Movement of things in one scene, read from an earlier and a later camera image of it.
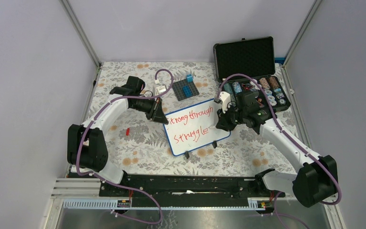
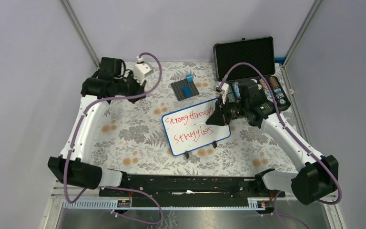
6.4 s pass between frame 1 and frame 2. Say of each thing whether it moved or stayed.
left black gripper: moved
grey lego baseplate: stayed
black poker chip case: stayed
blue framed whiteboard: stayed
